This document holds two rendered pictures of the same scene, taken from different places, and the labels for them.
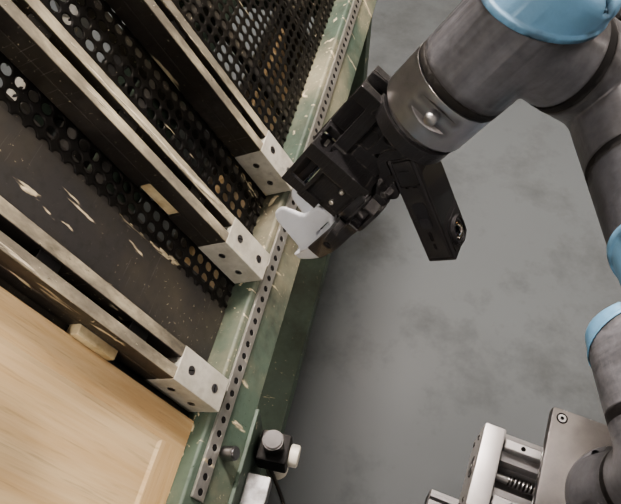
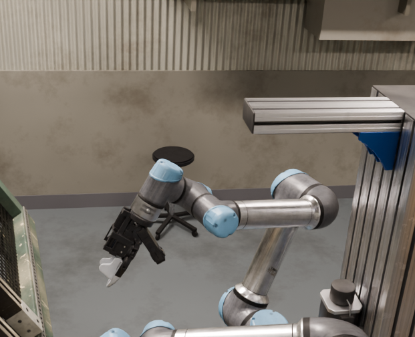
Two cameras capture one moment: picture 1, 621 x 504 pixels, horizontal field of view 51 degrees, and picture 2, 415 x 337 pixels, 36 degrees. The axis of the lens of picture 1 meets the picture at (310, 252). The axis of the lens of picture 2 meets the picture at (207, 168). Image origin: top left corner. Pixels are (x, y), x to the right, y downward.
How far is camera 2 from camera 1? 1.16 m
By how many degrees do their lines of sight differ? 38
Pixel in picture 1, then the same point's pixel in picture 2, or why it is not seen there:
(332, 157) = (119, 235)
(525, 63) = (168, 189)
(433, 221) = (155, 247)
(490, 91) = (161, 198)
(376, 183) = (134, 241)
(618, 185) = (199, 209)
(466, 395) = not seen: outside the picture
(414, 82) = (140, 203)
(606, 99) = (188, 194)
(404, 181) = (143, 237)
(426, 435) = not seen: outside the picture
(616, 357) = (232, 310)
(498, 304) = not seen: outside the picture
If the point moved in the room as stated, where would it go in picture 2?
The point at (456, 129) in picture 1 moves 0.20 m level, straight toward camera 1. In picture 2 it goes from (155, 212) to (170, 256)
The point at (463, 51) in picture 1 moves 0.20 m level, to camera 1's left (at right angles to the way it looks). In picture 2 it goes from (152, 190) to (75, 208)
